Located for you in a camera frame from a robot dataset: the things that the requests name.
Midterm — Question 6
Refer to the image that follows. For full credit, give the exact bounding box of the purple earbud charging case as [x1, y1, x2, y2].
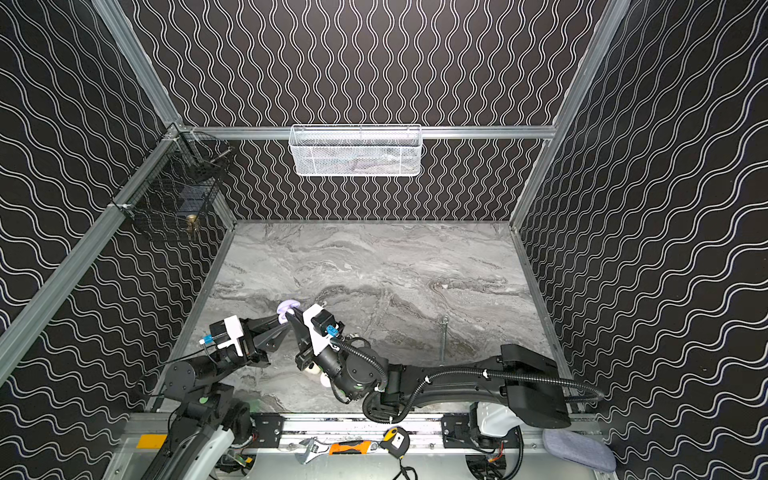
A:
[276, 299, 301, 316]

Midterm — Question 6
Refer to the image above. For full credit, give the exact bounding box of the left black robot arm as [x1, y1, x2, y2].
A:
[142, 314, 289, 479]

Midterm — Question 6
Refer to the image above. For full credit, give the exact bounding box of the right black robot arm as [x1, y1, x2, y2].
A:
[278, 305, 605, 429]

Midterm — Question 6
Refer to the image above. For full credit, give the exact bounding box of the yellow black tape measure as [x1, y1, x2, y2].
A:
[379, 426, 411, 460]

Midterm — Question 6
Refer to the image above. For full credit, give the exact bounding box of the brass fitting in basket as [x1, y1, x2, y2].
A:
[186, 214, 199, 235]

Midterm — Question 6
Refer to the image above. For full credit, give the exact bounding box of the silver combination wrench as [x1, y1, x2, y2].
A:
[439, 316, 449, 365]

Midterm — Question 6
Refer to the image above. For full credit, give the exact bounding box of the yellow label sticker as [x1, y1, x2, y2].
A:
[136, 434, 167, 450]

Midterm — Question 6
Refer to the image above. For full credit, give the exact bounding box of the grey cloth pad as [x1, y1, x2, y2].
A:
[542, 429, 617, 474]

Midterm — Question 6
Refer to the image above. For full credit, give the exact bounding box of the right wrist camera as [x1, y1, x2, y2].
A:
[303, 304, 343, 356]

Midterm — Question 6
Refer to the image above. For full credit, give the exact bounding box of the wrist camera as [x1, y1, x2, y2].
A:
[199, 315, 245, 357]
[303, 304, 343, 356]

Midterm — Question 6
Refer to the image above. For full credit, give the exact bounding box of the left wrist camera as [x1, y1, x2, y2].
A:
[199, 315, 245, 357]

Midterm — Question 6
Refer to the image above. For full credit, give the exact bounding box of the adjustable wrench orange handle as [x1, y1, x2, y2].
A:
[294, 437, 379, 465]

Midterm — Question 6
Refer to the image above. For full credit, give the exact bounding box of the black wire basket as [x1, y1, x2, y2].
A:
[117, 132, 233, 244]

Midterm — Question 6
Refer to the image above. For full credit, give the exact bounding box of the white wire mesh basket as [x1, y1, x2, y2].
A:
[288, 124, 424, 177]

